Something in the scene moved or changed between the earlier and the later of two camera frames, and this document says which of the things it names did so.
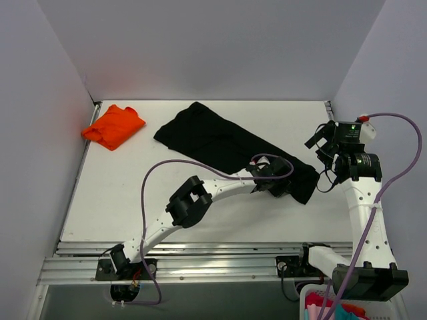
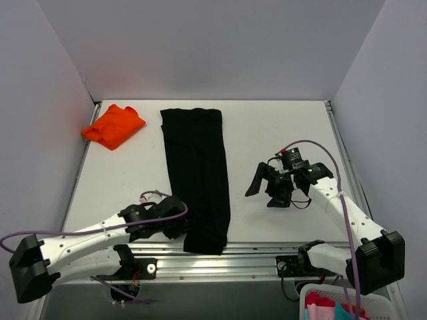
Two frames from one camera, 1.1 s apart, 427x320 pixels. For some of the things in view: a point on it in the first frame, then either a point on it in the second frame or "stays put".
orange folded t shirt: [114, 127] stays put
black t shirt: [202, 129] → [195, 145]
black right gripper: [324, 139] → [275, 188]
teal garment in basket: [341, 314] stays put
